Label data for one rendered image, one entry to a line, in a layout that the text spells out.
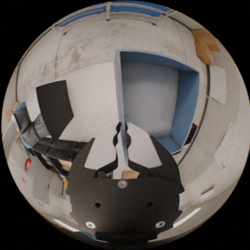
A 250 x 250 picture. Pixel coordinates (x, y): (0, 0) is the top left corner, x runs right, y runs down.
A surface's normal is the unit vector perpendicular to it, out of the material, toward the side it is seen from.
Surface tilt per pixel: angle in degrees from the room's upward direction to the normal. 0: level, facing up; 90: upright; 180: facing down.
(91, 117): 0
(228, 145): 90
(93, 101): 0
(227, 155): 90
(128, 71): 1
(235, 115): 90
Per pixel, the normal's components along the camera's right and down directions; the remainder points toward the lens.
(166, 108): 0.18, 0.52
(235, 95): -0.99, 0.12
